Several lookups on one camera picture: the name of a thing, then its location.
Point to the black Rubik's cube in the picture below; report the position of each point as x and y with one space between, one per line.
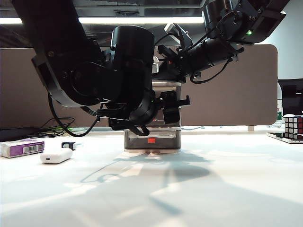
293 125

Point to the clear tape roll black cutter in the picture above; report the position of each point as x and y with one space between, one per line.
67 145

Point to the white flat device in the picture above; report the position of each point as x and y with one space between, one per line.
277 136

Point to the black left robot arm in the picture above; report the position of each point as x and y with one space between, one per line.
71 71

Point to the white plastic drawer cabinet frame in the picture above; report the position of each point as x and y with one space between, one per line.
165 83

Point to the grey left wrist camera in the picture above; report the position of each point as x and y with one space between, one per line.
155 65

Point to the brown desk divider panel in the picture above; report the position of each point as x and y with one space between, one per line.
236 94

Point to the long ceiling light strip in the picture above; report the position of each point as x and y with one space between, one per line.
106 20

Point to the purple white tissue pack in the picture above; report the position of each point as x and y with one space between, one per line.
21 147

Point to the white earphone case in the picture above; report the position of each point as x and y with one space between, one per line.
56 156

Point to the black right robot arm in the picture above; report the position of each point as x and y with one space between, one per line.
225 23

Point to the black office chair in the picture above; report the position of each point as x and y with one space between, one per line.
291 94

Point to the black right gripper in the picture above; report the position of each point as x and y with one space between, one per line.
177 63

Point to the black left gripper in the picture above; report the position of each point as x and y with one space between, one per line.
142 111

